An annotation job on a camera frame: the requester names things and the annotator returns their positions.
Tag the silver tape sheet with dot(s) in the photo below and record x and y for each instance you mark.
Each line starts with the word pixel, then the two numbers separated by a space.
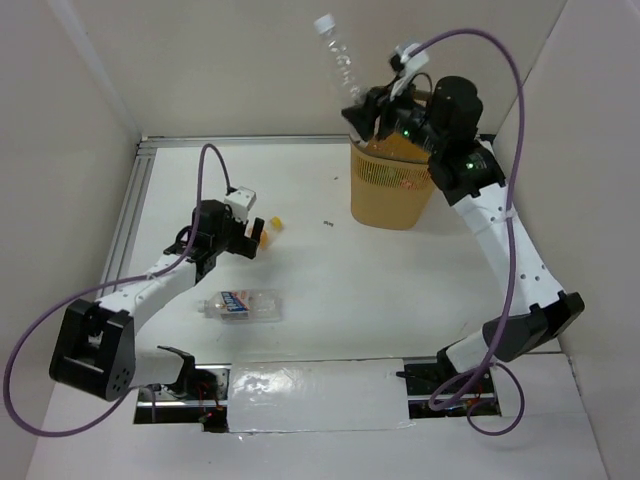
pixel 324 396

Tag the clear bottle white cap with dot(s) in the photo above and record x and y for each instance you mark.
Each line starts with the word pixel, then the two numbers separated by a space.
pixel 342 64

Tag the aluminium frame rail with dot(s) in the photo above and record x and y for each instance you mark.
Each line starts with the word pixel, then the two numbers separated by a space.
pixel 348 291

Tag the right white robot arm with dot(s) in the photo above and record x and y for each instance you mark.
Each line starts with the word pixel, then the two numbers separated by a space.
pixel 465 170

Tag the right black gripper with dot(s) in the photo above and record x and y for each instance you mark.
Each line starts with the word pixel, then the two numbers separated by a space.
pixel 363 116

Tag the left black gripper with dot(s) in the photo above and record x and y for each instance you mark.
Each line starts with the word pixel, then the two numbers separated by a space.
pixel 242 238

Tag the orange label small bottle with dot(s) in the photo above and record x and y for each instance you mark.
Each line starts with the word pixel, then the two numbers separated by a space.
pixel 272 228

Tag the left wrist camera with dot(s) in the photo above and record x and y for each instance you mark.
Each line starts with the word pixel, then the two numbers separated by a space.
pixel 241 201

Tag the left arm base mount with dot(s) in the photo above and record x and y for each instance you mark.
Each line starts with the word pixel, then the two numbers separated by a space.
pixel 204 403

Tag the orange mesh waste bin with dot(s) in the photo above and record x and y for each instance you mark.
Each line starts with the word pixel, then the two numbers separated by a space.
pixel 384 207

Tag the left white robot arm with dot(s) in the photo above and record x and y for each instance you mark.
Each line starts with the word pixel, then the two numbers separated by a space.
pixel 96 347

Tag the red cap cola bottle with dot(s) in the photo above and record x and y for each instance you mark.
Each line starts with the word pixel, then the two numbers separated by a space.
pixel 415 183

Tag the clear bottle blue-orange label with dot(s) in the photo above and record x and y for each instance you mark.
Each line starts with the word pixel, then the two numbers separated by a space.
pixel 243 306

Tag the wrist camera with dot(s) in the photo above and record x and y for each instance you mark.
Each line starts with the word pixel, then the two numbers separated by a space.
pixel 407 60
pixel 241 201

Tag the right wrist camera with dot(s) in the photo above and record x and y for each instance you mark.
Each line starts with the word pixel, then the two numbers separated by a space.
pixel 407 60

